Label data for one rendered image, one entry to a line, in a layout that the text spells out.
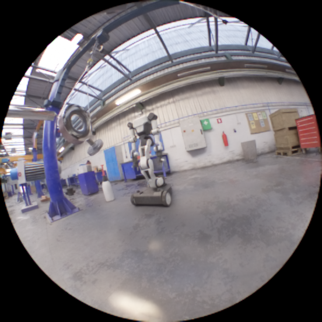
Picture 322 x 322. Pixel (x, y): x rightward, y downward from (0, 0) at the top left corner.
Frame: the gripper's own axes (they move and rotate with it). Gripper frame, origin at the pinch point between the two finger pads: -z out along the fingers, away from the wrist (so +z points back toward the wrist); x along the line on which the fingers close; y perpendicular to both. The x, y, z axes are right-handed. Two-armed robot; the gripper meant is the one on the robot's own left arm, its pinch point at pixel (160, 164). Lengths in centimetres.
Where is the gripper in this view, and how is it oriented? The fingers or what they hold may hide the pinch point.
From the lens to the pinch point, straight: 151.6
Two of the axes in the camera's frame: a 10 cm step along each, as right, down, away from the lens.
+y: 9.0, -1.9, -4.0
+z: -1.3, -9.8, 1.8
